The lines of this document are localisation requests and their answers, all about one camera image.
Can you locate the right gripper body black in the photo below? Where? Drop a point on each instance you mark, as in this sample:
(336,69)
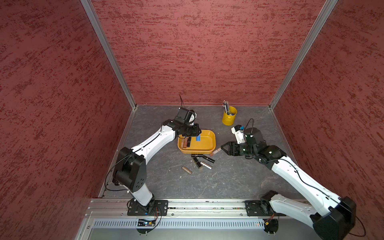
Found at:
(238,149)

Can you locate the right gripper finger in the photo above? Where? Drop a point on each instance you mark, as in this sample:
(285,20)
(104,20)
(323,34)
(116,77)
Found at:
(228,150)
(227,145)

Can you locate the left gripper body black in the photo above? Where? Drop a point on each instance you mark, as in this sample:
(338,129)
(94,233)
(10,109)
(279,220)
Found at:
(191,130)

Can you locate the silver cap lip gloss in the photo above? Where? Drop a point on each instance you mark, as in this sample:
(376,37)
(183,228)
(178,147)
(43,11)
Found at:
(185,142)

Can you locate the frosted peach lipstick tube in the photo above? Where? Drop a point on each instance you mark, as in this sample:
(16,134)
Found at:
(182,143)

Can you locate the yellow storage tray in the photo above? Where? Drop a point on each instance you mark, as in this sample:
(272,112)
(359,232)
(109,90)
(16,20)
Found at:
(206,145)

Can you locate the silver black lipstick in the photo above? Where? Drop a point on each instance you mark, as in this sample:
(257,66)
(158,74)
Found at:
(207,163)

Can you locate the gold lipstick tube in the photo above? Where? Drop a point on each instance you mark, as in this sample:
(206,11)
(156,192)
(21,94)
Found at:
(187,170)

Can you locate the black round lipstick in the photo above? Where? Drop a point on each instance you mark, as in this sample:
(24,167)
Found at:
(189,142)

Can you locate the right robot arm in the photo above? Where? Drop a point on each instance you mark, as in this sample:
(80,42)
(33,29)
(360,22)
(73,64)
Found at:
(330,216)

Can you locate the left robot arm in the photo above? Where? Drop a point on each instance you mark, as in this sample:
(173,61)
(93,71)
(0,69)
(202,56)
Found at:
(130,169)

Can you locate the black gold square lipstick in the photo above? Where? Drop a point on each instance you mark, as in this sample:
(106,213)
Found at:
(197,162)

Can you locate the yellow pen bucket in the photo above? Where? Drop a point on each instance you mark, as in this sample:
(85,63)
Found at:
(229,119)

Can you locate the pens in bucket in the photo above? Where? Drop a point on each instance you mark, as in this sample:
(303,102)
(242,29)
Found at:
(227,108)

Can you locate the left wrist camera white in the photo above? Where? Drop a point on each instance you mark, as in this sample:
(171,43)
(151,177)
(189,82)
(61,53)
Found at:
(192,117)

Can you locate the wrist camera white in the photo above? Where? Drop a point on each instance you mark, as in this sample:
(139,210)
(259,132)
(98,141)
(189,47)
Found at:
(238,131)
(192,117)

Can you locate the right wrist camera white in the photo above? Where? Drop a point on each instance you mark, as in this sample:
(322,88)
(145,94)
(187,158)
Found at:
(238,131)

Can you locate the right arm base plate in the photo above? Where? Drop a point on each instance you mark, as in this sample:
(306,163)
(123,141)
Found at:
(260,209)

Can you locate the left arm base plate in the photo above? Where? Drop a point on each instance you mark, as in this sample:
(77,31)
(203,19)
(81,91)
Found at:
(155,208)

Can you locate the aluminium front rail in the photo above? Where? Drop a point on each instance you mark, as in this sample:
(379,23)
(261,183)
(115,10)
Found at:
(187,219)

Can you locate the left corner aluminium post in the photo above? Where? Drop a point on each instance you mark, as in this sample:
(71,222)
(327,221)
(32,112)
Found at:
(96,24)

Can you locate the corner aluminium post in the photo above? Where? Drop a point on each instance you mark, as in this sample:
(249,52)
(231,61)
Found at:
(321,19)
(96,24)

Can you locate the right corner aluminium post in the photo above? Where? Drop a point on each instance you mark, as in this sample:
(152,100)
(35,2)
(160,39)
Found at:
(321,19)

